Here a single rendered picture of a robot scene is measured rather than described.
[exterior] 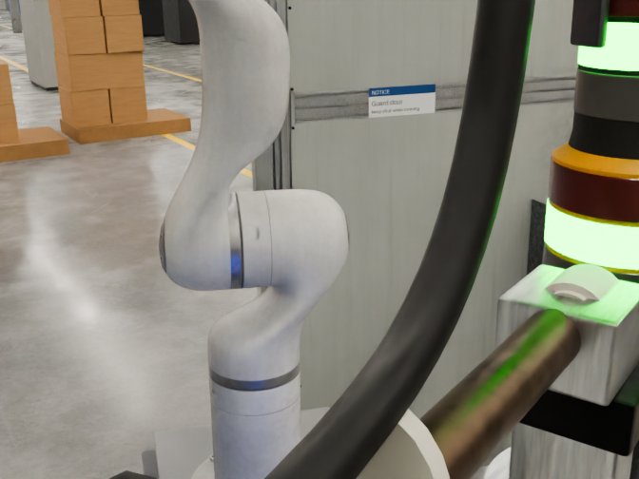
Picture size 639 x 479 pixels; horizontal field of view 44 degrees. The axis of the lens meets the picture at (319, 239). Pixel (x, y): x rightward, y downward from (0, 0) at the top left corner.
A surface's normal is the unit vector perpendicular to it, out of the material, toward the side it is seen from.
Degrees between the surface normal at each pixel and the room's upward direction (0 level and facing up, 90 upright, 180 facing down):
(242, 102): 95
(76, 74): 90
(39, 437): 0
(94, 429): 0
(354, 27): 90
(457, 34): 89
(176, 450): 1
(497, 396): 38
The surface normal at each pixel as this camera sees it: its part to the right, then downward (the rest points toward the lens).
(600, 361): -0.58, 0.27
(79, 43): 0.51, 0.27
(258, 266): 0.18, 0.54
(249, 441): -0.05, 0.32
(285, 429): 0.71, 0.22
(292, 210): 0.15, -0.49
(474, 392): 0.09, -0.91
